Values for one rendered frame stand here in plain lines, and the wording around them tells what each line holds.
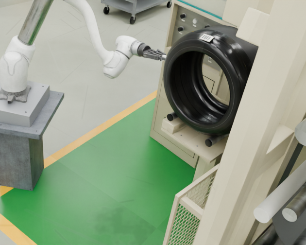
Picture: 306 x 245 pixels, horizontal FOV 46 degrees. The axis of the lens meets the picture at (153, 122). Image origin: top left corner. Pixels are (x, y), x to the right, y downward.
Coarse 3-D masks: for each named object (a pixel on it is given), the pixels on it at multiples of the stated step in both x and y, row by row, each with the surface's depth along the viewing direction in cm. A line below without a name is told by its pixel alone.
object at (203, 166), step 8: (224, 80) 218; (224, 88) 220; (224, 96) 222; (200, 160) 256; (216, 160) 246; (200, 168) 259; (208, 168) 253; (200, 176) 262; (192, 192) 274; (200, 192) 268; (208, 192) 269; (200, 200) 271
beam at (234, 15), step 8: (232, 0) 127; (240, 0) 125; (248, 0) 123; (256, 0) 121; (264, 0) 119; (272, 0) 117; (224, 8) 131; (232, 8) 128; (240, 8) 126; (256, 8) 122; (264, 8) 120; (224, 16) 131; (232, 16) 129; (240, 16) 127
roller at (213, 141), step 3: (222, 135) 199; (225, 135) 201; (210, 138) 194; (213, 138) 194; (216, 138) 195; (219, 138) 197; (222, 138) 200; (207, 141) 194; (210, 141) 192; (213, 141) 193; (216, 141) 195; (207, 144) 194; (210, 144) 193; (213, 144) 194
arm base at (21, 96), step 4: (0, 88) 228; (28, 88) 237; (0, 92) 227; (4, 92) 225; (8, 92) 224; (16, 92) 225; (20, 92) 226; (24, 92) 229; (28, 92) 235; (0, 96) 225; (4, 96) 225; (8, 96) 223; (12, 96) 224; (16, 96) 226; (20, 96) 228; (24, 96) 229; (8, 100) 221; (12, 100) 223; (16, 100) 226; (20, 100) 226; (24, 100) 227
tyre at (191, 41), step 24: (192, 48) 178; (216, 48) 169; (240, 48) 170; (168, 72) 195; (192, 72) 218; (240, 72) 167; (168, 96) 202; (192, 96) 219; (240, 96) 169; (192, 120) 196; (216, 120) 210
